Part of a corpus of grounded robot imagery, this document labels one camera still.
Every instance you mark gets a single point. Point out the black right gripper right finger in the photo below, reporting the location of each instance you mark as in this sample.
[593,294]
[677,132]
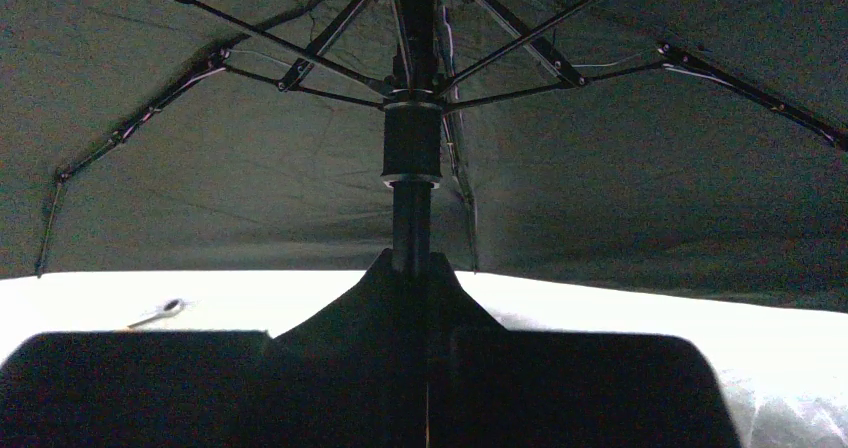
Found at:
[495,386]

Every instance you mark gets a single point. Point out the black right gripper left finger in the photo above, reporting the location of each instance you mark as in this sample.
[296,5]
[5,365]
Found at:
[351,375]

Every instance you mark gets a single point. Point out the purple umbrella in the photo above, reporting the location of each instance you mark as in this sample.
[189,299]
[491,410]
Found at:
[685,147]

